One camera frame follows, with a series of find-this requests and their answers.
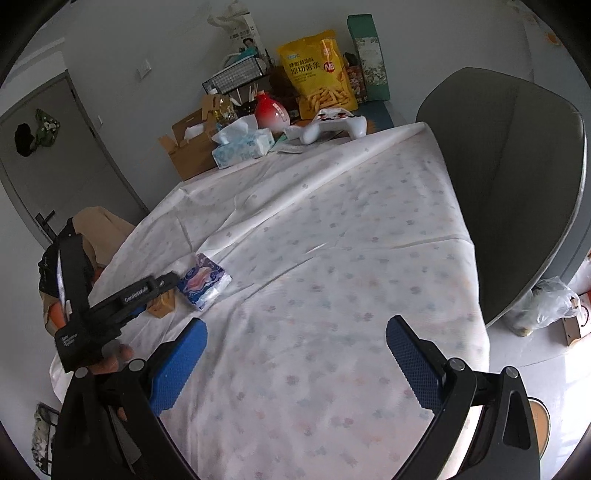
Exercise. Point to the white floral tablecloth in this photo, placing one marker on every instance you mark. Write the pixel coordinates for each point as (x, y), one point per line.
(300, 254)

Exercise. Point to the light blue tissue box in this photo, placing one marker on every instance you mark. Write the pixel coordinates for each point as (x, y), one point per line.
(242, 147)

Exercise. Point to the white game controller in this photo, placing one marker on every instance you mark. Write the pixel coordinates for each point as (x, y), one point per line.
(323, 127)

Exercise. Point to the red and white vase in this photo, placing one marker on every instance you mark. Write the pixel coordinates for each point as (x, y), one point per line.
(272, 113)

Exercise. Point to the tall green box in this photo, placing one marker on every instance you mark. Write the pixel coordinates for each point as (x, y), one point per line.
(369, 60)

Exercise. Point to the black hanging ornament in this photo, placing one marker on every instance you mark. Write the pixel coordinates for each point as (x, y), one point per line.
(23, 138)

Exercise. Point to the grey chair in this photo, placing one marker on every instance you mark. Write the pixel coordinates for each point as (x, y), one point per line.
(503, 184)

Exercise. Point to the blue snack packet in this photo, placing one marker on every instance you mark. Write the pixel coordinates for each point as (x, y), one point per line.
(205, 281)

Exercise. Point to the red patterned box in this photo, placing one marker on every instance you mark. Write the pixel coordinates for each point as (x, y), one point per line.
(356, 85)

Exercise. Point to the dark utensil holder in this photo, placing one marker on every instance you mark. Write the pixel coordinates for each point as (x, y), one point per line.
(244, 104)

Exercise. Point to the small brown cardboard box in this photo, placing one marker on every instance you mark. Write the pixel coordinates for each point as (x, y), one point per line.
(161, 305)

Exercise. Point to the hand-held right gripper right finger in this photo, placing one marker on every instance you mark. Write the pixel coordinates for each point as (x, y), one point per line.
(415, 364)

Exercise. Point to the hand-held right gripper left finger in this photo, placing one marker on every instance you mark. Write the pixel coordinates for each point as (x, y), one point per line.
(180, 364)

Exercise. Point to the beige chair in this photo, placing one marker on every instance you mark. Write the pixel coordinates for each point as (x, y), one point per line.
(106, 228)

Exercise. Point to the patterned bin bag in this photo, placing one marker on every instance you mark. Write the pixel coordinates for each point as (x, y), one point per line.
(44, 434)

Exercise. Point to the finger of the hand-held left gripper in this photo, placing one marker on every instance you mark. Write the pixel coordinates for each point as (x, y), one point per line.
(168, 282)
(136, 308)

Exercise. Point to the orange cloth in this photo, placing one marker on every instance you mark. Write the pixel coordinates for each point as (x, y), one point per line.
(54, 316)

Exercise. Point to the large open cardboard box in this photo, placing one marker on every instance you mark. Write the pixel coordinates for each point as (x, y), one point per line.
(189, 157)

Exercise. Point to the yellow snack bag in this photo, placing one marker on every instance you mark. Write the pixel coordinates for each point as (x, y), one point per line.
(318, 69)

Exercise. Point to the green hanging ornament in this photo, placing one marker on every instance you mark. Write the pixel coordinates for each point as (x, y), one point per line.
(45, 127)

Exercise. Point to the person's left hand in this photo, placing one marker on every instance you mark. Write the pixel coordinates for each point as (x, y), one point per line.
(117, 355)

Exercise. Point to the white paper bag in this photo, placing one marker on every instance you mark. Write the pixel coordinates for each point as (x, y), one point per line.
(242, 32)

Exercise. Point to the grey door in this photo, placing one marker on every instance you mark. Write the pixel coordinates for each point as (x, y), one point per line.
(78, 161)

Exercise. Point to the white light switch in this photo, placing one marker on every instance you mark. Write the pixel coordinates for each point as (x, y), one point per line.
(143, 69)

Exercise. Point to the clear plastic bag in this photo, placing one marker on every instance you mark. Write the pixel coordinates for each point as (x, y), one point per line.
(549, 302)

